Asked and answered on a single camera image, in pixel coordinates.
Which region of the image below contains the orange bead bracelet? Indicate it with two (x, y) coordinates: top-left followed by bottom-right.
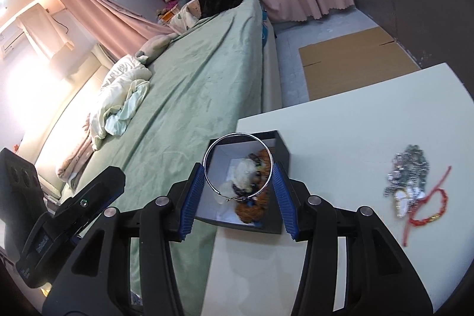
(235, 149), (275, 227)

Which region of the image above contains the heap of plush toys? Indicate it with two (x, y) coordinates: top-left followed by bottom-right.
(155, 0), (201, 32)

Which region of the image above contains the light blue cloth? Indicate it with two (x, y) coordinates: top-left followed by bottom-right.
(105, 81), (149, 137)

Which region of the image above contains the beige bed headboard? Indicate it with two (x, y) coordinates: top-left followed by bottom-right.
(21, 42), (113, 199)

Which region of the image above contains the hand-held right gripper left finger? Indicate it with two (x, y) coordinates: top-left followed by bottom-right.
(41, 162), (223, 316)

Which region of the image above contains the pink window curtain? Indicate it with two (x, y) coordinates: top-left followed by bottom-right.
(50, 0), (175, 62)

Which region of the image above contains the silver chain necklace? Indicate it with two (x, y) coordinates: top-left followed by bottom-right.
(383, 143), (430, 199)

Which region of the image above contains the dark bead bracelet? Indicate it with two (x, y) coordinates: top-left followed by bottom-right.
(231, 152), (268, 208)

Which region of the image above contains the grey-green plush pillow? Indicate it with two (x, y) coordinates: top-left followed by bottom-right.
(134, 32), (179, 65)

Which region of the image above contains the flat cardboard sheet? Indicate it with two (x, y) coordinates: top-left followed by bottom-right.
(298, 25), (423, 104)

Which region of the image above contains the white duvet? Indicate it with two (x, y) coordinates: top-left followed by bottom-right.
(88, 54), (153, 151)

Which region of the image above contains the white bead bracelet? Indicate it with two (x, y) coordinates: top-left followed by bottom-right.
(230, 158), (260, 188)

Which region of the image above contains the red string bracelet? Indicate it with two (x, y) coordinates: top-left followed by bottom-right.
(401, 165), (453, 247)

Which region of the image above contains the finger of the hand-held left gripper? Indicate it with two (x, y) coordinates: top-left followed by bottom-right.
(55, 166), (127, 228)

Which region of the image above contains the bed with green sheet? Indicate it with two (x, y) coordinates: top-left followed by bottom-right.
(37, 0), (283, 316)

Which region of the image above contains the covered air conditioner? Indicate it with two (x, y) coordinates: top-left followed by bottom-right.
(0, 3), (75, 60)

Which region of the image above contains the white pendant ornament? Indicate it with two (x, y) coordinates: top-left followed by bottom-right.
(393, 186), (426, 219)

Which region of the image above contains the pink blanket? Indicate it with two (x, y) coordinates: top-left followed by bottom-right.
(55, 112), (97, 188)

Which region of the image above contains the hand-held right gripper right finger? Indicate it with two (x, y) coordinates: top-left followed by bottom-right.
(271, 161), (435, 316)

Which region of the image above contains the silver bangle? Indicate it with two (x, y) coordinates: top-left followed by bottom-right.
(203, 132), (276, 200)

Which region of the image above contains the black jewelry box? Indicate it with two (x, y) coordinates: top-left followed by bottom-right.
(194, 130), (294, 235)

